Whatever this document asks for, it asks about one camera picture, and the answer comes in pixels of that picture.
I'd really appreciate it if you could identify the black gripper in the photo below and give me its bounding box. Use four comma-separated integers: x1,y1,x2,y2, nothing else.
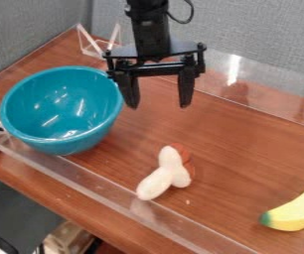
103,16,207,109

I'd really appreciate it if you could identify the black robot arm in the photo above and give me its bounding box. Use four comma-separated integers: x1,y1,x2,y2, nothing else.
103,0,207,109

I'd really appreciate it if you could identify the blue ceramic bowl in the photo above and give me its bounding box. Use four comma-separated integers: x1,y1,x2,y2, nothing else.
0,65,123,155

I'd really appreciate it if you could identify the clear acrylic back barrier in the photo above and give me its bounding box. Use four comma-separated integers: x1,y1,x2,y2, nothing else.
76,23,304,132

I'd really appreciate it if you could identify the clear acrylic barrier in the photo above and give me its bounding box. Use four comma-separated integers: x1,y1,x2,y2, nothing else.
0,102,261,254
76,23,304,132

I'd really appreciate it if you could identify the clear acrylic front barrier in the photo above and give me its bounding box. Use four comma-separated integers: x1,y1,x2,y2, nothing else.
0,102,261,254

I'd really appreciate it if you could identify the yellow toy banana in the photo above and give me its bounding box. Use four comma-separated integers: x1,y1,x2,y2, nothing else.
260,192,304,231

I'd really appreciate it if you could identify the wooden object below table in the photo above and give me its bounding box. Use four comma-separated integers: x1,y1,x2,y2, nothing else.
44,221,94,254

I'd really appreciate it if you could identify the clear acrylic corner bracket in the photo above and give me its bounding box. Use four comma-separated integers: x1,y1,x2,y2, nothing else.
76,24,122,60

